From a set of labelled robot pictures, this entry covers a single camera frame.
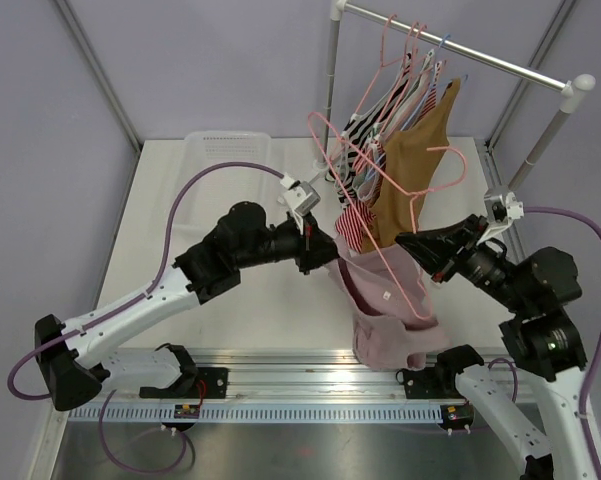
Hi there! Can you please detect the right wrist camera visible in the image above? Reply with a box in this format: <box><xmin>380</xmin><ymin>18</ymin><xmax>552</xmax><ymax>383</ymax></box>
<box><xmin>482</xmin><ymin>186</ymin><xmax>524</xmax><ymax>241</ymax></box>

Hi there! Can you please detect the blue wire hanger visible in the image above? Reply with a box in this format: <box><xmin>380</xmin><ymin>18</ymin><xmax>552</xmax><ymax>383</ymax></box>
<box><xmin>350</xmin><ymin>35</ymin><xmax>450</xmax><ymax>179</ymax></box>

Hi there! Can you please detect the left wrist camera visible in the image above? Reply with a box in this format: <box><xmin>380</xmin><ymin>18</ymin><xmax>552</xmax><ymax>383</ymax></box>
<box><xmin>279</xmin><ymin>173</ymin><xmax>321</xmax><ymax>217</ymax></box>

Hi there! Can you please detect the black white striped tank top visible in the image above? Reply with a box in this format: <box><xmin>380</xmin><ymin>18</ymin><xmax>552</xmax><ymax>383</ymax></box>
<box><xmin>326</xmin><ymin>49</ymin><xmax>421</xmax><ymax>211</ymax></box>

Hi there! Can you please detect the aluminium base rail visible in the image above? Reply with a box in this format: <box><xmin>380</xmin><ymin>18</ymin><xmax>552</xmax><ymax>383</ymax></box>
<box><xmin>94</xmin><ymin>349</ymin><xmax>531</xmax><ymax>401</ymax></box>

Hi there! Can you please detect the red white striped tank top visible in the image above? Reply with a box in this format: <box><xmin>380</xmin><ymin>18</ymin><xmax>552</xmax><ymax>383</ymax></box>
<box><xmin>335</xmin><ymin>80</ymin><xmax>437</xmax><ymax>253</ymax></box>

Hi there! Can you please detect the mauve tank top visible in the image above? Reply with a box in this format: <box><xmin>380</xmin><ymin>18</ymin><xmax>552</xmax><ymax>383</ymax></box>
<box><xmin>326</xmin><ymin>237</ymin><xmax>449</xmax><ymax>370</ymax></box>

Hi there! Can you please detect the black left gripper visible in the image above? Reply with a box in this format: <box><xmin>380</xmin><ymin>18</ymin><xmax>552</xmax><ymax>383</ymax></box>
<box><xmin>235</xmin><ymin>208</ymin><xmax>345</xmax><ymax>274</ymax></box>

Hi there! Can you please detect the white plastic basket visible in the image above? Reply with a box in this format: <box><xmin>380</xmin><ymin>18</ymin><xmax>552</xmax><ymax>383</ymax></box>
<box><xmin>184</xmin><ymin>130</ymin><xmax>271</xmax><ymax>169</ymax></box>

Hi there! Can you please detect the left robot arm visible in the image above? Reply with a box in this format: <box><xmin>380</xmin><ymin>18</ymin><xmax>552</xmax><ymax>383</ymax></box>
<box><xmin>34</xmin><ymin>202</ymin><xmax>338</xmax><ymax>411</ymax></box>

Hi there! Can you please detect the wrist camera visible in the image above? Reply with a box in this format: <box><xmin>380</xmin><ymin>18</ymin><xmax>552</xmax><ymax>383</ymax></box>
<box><xmin>482</xmin><ymin>186</ymin><xmax>524</xmax><ymax>241</ymax></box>
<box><xmin>279</xmin><ymin>173</ymin><xmax>321</xmax><ymax>217</ymax></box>

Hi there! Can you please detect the pink hanger on rack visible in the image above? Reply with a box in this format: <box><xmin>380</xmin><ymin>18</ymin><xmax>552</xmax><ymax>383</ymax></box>
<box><xmin>368</xmin><ymin>15</ymin><xmax>431</xmax><ymax>138</ymax></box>
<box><xmin>354</xmin><ymin>12</ymin><xmax>406</xmax><ymax>115</ymax></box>

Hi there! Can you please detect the tan tank top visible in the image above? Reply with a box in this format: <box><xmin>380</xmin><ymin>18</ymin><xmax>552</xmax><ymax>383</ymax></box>
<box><xmin>361</xmin><ymin>78</ymin><xmax>462</xmax><ymax>253</ymax></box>

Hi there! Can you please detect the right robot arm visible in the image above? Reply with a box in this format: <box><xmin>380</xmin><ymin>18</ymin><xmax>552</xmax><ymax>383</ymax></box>
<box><xmin>396</xmin><ymin>215</ymin><xmax>601</xmax><ymax>479</ymax></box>

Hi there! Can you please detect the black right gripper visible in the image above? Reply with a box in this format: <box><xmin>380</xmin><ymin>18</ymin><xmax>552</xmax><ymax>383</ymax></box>
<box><xmin>397</xmin><ymin>213</ymin><xmax>533</xmax><ymax>314</ymax></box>

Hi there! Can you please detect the white slotted cable duct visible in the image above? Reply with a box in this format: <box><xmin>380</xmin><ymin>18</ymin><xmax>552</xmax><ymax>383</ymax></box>
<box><xmin>68</xmin><ymin>402</ymin><xmax>442</xmax><ymax>424</ymax></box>

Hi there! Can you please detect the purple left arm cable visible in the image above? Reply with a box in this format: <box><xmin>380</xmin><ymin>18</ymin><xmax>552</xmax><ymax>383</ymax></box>
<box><xmin>7</xmin><ymin>160</ymin><xmax>289</xmax><ymax>401</ymax></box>

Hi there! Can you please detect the pink wire hanger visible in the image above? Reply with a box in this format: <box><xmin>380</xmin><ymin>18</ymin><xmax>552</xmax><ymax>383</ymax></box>
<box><xmin>307</xmin><ymin>110</ymin><xmax>469</xmax><ymax>321</ymax></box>

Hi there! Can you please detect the white clothes rack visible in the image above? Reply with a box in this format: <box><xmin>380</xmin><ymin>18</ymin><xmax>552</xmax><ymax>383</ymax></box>
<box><xmin>277</xmin><ymin>0</ymin><xmax>597</xmax><ymax>206</ymax></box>

